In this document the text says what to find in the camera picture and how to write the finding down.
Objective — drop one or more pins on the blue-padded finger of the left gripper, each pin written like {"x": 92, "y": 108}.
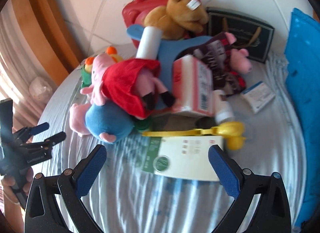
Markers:
{"x": 38, "y": 129}

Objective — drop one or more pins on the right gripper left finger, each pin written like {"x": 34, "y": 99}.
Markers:
{"x": 43, "y": 213}

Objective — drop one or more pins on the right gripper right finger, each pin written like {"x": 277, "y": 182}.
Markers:
{"x": 272, "y": 213}

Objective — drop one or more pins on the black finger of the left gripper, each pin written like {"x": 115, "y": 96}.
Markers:
{"x": 51, "y": 141}

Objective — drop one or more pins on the pig plush blue body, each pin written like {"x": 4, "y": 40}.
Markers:
{"x": 108, "y": 123}

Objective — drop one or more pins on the yellow duck plush green hood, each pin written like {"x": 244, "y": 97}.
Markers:
{"x": 94, "y": 67}

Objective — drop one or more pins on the yellow duck clip tongs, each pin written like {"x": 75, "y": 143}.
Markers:
{"x": 232, "y": 132}

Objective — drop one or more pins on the white green carton box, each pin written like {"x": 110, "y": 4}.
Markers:
{"x": 181, "y": 157}

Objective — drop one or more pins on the pig plush red dress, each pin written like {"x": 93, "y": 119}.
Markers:
{"x": 133, "y": 85}

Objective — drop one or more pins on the white bottle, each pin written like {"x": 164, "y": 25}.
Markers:
{"x": 222, "y": 108}

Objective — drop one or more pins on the pink white tissue pack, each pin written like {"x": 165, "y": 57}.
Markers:
{"x": 192, "y": 85}

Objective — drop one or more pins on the brown beaver plush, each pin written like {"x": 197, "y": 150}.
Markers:
{"x": 177, "y": 17}

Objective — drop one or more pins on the person's left hand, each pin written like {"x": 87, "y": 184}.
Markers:
{"x": 8, "y": 182}

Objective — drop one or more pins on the clear plastic bag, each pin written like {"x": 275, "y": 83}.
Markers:
{"x": 40, "y": 90}

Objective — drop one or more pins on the striped light blue bedsheet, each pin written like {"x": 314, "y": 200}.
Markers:
{"x": 126, "y": 199}

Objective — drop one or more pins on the pink curtain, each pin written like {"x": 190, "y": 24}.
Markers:
{"x": 19, "y": 67}

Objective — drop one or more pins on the small white blue box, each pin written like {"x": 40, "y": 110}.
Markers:
{"x": 258, "y": 96}

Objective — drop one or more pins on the white lint roller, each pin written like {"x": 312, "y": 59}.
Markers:
{"x": 149, "y": 43}

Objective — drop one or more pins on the red bear-face case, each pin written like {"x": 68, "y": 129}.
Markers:
{"x": 135, "y": 11}

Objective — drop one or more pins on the blue plastic hanger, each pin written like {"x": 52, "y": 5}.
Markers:
{"x": 167, "y": 53}

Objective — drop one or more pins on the pink pig plush plaid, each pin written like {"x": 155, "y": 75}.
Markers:
{"x": 227, "y": 64}

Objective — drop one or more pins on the blue plastic storage bin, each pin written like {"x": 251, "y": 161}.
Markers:
{"x": 302, "y": 53}

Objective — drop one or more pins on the dark green gift box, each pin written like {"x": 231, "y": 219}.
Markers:
{"x": 251, "y": 33}

